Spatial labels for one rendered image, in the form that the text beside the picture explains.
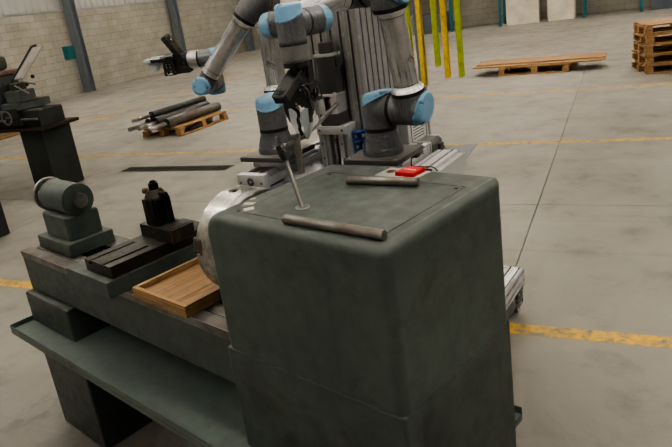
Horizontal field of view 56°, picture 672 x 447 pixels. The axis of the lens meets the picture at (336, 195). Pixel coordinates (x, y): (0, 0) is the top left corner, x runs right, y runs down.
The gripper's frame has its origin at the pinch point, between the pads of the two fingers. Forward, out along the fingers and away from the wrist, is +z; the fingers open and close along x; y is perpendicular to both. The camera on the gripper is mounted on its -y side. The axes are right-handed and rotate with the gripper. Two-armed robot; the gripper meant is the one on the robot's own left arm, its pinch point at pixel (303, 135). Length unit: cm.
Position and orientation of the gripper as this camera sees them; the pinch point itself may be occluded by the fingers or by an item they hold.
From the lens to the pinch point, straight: 175.1
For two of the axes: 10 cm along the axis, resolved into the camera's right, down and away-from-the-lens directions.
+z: 1.4, 9.4, 3.1
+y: 5.1, -3.3, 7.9
